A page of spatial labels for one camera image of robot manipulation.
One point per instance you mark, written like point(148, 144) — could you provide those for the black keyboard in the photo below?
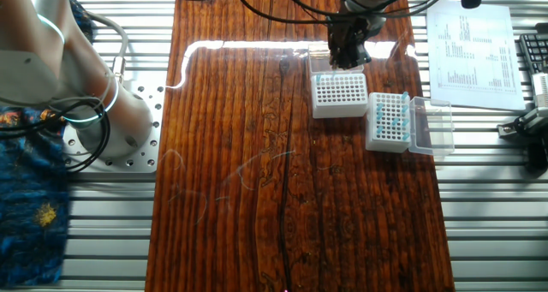
point(535, 48)

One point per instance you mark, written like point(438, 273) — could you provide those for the silver perforated base plate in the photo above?
point(147, 157)

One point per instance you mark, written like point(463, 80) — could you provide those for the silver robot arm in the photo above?
point(43, 69)

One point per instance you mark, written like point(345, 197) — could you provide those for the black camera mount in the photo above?
point(526, 123)

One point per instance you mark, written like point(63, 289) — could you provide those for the blue painted cloth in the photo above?
point(30, 240)

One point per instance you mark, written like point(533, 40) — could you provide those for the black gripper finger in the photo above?
point(337, 52)
point(357, 54)

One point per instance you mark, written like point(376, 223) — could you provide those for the printed paper sheet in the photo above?
point(475, 69)

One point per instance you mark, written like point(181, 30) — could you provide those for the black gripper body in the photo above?
point(351, 28)

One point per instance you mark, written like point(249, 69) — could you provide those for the clear plastic holder lid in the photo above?
point(431, 131)
point(319, 63)

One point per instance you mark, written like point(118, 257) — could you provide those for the brown wooden board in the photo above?
point(240, 176)

